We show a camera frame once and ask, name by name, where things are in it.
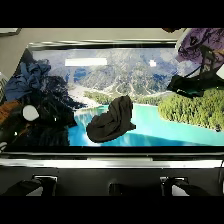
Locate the dark grey garment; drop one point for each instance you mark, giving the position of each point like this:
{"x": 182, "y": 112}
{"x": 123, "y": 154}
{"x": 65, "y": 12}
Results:
{"x": 111, "y": 121}

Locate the black garment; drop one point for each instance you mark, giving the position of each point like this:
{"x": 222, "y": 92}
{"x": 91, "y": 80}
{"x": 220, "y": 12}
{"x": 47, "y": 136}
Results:
{"x": 56, "y": 100}

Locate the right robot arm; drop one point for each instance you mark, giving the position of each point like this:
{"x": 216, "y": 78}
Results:
{"x": 206, "y": 81}

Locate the purple patterned garment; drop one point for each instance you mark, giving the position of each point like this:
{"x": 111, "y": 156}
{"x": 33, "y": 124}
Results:
{"x": 196, "y": 38}

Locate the blue garment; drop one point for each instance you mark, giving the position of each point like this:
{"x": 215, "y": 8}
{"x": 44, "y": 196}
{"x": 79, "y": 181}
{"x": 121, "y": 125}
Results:
{"x": 25, "y": 78}

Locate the silver frame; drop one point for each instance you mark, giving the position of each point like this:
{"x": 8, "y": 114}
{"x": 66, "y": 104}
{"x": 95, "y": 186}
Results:
{"x": 110, "y": 163}

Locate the brown garment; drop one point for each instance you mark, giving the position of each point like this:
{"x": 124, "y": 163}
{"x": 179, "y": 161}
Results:
{"x": 8, "y": 110}

